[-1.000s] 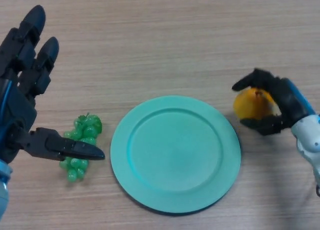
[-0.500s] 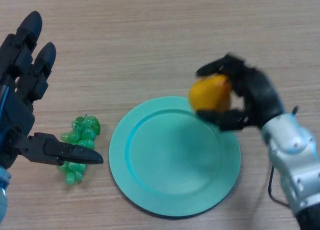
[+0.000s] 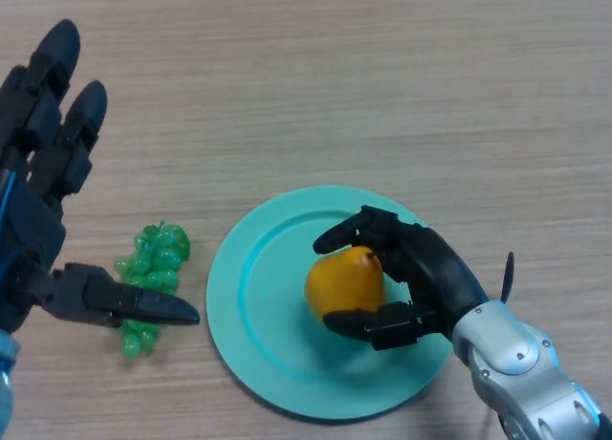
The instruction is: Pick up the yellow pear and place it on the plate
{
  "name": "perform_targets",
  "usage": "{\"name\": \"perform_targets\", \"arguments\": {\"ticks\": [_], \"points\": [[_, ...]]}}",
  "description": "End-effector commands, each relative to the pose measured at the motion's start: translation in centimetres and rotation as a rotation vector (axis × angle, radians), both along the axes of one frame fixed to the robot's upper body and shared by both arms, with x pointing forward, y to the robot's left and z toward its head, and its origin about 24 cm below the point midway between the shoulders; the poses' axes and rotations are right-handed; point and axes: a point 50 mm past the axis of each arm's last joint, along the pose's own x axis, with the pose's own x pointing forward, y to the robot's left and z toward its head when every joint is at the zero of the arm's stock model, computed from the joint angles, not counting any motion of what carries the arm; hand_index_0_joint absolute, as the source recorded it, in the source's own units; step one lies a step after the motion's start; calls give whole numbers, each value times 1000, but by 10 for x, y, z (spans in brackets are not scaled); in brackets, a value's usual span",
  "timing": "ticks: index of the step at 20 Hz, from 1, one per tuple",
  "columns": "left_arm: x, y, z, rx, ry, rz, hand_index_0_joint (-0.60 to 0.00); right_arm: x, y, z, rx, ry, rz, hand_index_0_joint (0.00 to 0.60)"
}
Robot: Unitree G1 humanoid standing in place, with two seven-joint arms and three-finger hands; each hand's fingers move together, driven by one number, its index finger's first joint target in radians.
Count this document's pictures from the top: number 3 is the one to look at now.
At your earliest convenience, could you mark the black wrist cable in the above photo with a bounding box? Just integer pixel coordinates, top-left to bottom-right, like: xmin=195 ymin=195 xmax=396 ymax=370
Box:
xmin=501 ymin=252 xmax=515 ymax=303

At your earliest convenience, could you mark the yellow pear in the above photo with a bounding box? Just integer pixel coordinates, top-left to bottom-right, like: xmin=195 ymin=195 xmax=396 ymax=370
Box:
xmin=304 ymin=246 xmax=386 ymax=322

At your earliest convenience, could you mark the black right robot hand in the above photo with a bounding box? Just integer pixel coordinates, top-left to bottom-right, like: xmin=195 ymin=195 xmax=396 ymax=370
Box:
xmin=312 ymin=205 xmax=490 ymax=352

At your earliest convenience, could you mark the green grape bunch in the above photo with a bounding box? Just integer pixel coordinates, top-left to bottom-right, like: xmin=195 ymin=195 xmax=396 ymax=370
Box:
xmin=113 ymin=219 xmax=192 ymax=359

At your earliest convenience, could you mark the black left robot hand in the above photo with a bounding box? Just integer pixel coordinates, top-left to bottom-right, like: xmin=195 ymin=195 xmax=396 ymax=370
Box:
xmin=0 ymin=18 xmax=201 ymax=335

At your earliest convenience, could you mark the green round plate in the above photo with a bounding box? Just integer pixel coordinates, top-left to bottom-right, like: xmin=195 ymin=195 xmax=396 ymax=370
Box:
xmin=205 ymin=185 xmax=455 ymax=421

